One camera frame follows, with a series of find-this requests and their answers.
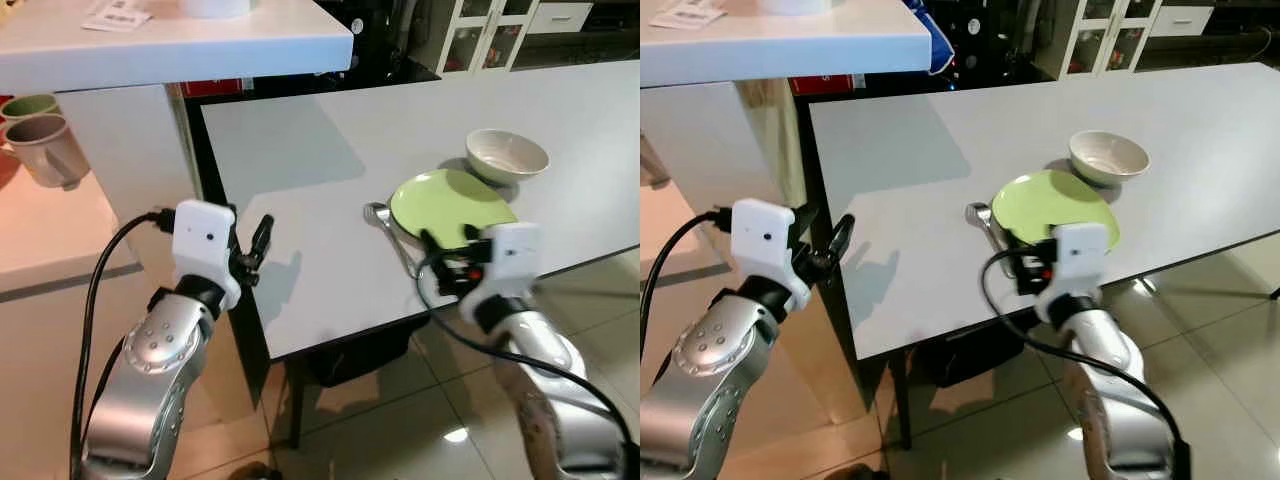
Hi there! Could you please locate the light green plate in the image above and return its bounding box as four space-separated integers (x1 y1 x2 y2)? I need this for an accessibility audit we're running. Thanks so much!
991 169 1122 247
389 168 519 252

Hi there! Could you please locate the beige ceramic bowl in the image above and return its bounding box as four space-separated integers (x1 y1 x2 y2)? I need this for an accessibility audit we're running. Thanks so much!
466 129 551 187
1068 130 1151 189

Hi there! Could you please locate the black box under table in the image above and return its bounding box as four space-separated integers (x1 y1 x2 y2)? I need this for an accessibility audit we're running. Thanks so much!
304 318 413 388
914 318 1028 388

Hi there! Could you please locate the black table leg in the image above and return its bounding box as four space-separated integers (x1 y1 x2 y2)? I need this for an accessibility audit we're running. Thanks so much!
284 358 307 451
889 354 914 450

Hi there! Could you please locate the red box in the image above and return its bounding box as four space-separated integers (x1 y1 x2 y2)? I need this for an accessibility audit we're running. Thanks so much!
789 74 857 97
180 79 247 99

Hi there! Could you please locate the white kitchen counter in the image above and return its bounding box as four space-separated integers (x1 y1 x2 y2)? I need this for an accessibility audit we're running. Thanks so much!
640 0 933 291
0 0 357 293

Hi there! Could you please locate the white glass door cabinet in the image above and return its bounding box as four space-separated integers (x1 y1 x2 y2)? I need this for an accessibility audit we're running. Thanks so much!
408 0 597 77
1030 0 1217 82

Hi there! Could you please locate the white round container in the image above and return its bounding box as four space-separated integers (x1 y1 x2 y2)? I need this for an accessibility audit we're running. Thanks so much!
179 0 252 20
759 0 832 17

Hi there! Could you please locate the grey mug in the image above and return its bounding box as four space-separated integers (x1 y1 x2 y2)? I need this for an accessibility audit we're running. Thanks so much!
4 113 92 190

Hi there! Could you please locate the white printed paper card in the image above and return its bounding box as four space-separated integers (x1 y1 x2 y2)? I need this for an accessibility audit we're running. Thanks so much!
82 0 154 34
661 0 729 30

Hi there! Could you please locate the green mug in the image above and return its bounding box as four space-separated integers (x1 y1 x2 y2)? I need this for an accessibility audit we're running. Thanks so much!
0 93 62 123

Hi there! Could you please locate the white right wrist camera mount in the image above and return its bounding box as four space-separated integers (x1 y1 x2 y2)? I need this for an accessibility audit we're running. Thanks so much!
478 222 542 302
1050 222 1120 298

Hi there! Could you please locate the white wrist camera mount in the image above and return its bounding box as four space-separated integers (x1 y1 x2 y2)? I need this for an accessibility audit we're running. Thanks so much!
730 198 803 311
172 200 242 310
478 222 542 302
1050 222 1120 298

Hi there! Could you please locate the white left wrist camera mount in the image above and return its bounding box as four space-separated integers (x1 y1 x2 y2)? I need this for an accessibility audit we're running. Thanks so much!
730 198 803 311
172 200 242 310

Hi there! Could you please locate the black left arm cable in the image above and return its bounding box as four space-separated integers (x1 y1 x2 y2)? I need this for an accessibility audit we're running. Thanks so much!
68 209 177 480
640 209 737 393

